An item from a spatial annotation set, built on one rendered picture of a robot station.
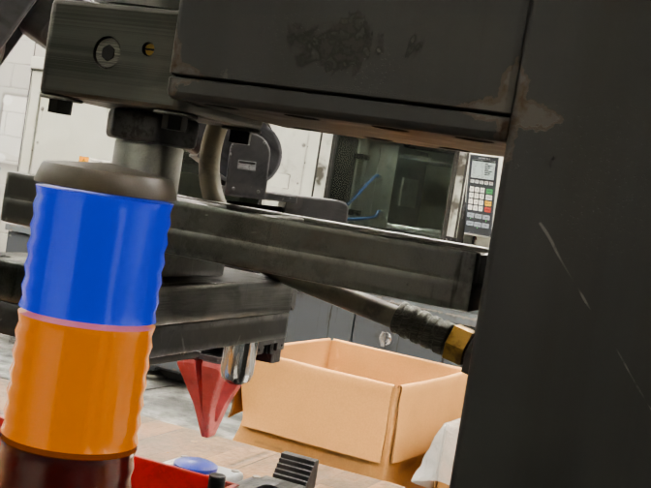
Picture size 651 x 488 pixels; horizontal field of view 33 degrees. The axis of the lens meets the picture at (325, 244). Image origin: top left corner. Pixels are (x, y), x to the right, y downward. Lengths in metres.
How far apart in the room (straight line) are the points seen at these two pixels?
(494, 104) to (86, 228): 0.22
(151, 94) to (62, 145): 5.99
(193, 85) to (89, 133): 5.91
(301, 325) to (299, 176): 0.76
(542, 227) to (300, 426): 2.54
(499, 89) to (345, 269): 0.11
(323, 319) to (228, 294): 4.94
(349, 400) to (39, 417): 2.61
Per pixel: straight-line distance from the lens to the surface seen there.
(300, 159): 5.65
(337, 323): 5.50
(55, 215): 0.30
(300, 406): 2.97
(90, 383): 0.30
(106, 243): 0.29
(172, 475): 0.91
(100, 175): 0.29
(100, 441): 0.30
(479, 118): 0.46
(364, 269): 0.50
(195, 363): 0.97
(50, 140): 6.60
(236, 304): 0.61
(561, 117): 0.45
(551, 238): 0.45
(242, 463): 1.18
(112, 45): 0.57
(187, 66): 0.52
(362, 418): 2.89
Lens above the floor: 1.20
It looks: 3 degrees down
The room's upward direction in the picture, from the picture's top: 9 degrees clockwise
